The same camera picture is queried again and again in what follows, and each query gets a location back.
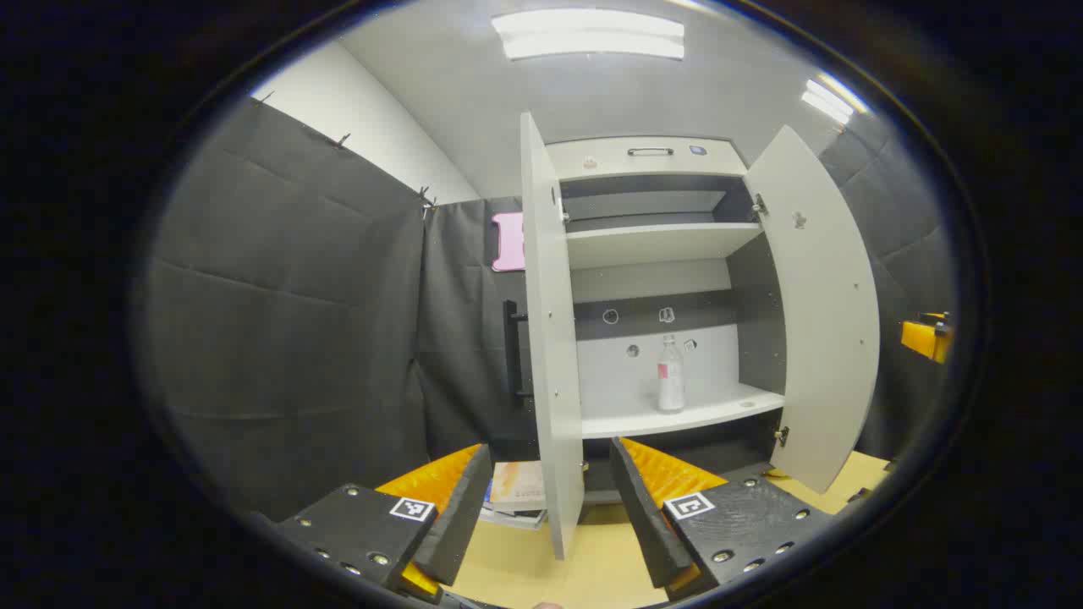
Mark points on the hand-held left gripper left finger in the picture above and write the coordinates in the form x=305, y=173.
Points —
x=461, y=516

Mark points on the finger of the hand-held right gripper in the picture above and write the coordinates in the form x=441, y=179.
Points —
x=926, y=337

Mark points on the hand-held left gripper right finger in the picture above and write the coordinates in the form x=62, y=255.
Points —
x=647, y=516

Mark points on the white cabinet door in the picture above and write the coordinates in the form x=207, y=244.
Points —
x=821, y=321
x=550, y=338

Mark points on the clear plastic bottle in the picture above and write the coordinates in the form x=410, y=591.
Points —
x=671, y=372

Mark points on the white cabinet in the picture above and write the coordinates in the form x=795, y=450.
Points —
x=651, y=279

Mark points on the white cabinet shelf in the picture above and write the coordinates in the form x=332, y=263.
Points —
x=677, y=419
x=651, y=244

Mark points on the white cabinet drawer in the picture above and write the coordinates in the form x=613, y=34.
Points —
x=609, y=161

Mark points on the stack of paper booklets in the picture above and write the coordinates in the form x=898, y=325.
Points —
x=518, y=486

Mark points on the black backdrop cloth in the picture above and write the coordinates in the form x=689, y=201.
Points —
x=288, y=321

